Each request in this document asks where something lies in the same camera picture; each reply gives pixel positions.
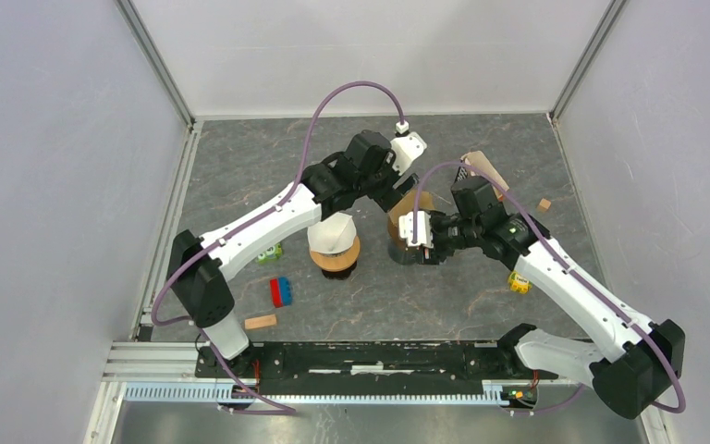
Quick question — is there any grey glass carafe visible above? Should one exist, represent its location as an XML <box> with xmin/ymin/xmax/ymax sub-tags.
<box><xmin>387</xmin><ymin>243</ymin><xmax>422</xmax><ymax>265</ymax></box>

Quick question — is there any white paper coffee filter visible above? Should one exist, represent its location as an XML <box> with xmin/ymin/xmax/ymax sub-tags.
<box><xmin>307</xmin><ymin>212</ymin><xmax>357</xmax><ymax>255</ymax></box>

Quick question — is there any orange filter box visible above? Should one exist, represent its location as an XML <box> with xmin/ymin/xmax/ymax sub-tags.
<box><xmin>454</xmin><ymin>151</ymin><xmax>509</xmax><ymax>202</ymax></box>

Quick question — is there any light wooden ring holder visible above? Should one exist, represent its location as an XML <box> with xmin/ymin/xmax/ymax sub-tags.
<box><xmin>310</xmin><ymin>236</ymin><xmax>361</xmax><ymax>273</ymax></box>

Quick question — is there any brown paper coffee filter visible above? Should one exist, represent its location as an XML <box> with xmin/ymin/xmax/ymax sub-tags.
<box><xmin>389</xmin><ymin>189</ymin><xmax>435</xmax><ymax>218</ymax></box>

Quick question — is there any dark wooden ring holder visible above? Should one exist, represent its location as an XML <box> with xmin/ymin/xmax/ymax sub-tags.
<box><xmin>386</xmin><ymin>214</ymin><xmax>408</xmax><ymax>250</ymax></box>

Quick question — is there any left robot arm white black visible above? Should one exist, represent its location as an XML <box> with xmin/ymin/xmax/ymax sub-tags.
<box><xmin>163</xmin><ymin>130</ymin><xmax>427</xmax><ymax>377</ymax></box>

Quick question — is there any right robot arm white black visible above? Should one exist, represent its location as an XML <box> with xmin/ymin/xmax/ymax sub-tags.
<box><xmin>401</xmin><ymin>177</ymin><xmax>686</xmax><ymax>419</ymax></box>

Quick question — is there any yellow owl toy block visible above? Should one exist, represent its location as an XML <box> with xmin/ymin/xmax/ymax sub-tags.
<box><xmin>508</xmin><ymin>271</ymin><xmax>533</xmax><ymax>294</ymax></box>

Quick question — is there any small wooden cube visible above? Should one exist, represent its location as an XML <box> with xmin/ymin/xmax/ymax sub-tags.
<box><xmin>536</xmin><ymin>198</ymin><xmax>552</xmax><ymax>214</ymax></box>

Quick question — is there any green owl toy block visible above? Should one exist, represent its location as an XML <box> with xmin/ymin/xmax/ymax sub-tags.
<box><xmin>255</xmin><ymin>243</ymin><xmax>284</xmax><ymax>264</ymax></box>

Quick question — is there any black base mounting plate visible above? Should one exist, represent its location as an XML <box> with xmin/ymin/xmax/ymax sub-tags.
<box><xmin>228</xmin><ymin>340</ymin><xmax>558</xmax><ymax>396</ymax></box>

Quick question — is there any red blue lego brick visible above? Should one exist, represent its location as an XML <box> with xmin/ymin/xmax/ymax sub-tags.
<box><xmin>270</xmin><ymin>277</ymin><xmax>293</xmax><ymax>308</ymax></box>

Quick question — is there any long wooden block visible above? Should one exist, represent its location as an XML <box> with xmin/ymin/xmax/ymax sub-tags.
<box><xmin>244</xmin><ymin>314</ymin><xmax>278</xmax><ymax>330</ymax></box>

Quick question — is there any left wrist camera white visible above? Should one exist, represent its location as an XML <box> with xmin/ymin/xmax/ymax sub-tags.
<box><xmin>390</xmin><ymin>121</ymin><xmax>428</xmax><ymax>176</ymax></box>

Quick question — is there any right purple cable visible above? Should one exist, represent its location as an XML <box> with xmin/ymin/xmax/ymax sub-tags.
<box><xmin>410</xmin><ymin>160</ymin><xmax>688</xmax><ymax>418</ymax></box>

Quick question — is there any purple cable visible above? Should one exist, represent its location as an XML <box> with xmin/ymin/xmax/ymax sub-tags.
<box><xmin>410</xmin><ymin>160</ymin><xmax>688</xmax><ymax>418</ymax></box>
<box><xmin>150</xmin><ymin>80</ymin><xmax>409</xmax><ymax>415</ymax></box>

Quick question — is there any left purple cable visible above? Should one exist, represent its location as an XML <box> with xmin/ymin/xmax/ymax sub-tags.
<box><xmin>150</xmin><ymin>80</ymin><xmax>409</xmax><ymax>415</ymax></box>

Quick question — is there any aluminium frame rail front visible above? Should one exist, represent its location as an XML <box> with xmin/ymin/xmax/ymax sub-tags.
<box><xmin>82</xmin><ymin>340</ymin><xmax>678</xmax><ymax>444</ymax></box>

